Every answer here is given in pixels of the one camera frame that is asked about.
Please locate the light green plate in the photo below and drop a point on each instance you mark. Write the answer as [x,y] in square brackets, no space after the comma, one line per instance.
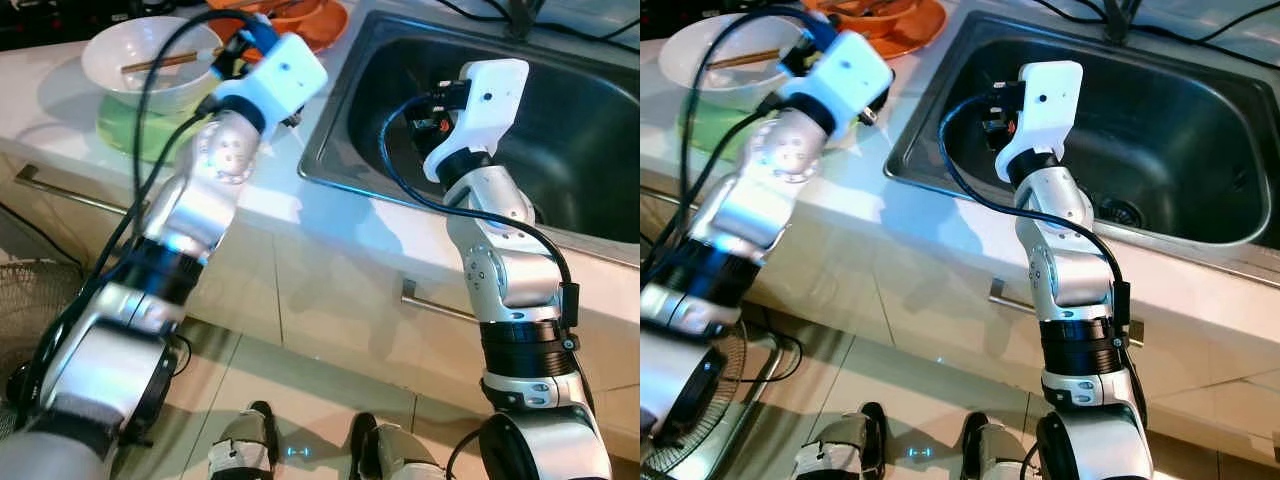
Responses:
[700,135]
[120,135]

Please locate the round sink drain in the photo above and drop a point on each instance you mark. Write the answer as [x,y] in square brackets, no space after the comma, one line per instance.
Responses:
[1120,212]

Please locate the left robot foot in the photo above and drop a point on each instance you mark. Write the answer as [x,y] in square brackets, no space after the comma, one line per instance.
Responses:
[245,450]
[840,450]

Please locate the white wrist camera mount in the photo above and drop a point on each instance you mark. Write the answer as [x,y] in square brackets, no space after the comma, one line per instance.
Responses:
[850,75]
[1050,110]
[490,110]
[285,75]

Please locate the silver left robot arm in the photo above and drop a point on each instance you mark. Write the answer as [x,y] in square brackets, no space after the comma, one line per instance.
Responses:
[200,210]
[760,200]

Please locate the grey floor fan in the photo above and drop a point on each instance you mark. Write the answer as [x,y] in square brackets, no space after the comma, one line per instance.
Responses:
[40,290]
[700,440]

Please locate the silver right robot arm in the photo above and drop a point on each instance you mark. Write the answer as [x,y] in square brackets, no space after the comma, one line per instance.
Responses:
[1070,270]
[500,270]

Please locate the white round bowl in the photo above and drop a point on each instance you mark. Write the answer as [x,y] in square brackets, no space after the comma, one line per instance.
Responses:
[105,55]
[682,55]

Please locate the orange plate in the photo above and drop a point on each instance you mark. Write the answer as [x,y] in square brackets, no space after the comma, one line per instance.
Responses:
[330,30]
[925,35]

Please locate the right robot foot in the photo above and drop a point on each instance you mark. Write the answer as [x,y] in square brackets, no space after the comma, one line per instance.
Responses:
[395,455]
[995,455]

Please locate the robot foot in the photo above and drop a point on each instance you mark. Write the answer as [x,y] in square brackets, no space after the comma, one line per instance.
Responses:
[395,455]
[840,450]
[995,455]
[245,450]

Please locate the white kitchen base cabinet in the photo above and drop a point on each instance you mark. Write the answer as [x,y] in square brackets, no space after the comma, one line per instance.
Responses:
[330,290]
[880,290]

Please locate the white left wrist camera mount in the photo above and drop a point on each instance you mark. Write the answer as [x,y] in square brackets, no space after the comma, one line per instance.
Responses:
[850,75]
[285,75]

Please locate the black faucet base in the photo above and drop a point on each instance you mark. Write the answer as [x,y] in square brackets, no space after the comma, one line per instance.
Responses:
[1120,15]
[520,15]

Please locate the stainless steel sink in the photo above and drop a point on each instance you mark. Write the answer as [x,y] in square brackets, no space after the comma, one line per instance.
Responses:
[1180,130]
[580,120]

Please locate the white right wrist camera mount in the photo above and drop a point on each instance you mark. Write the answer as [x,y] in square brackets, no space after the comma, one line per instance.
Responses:
[490,110]
[1050,110]

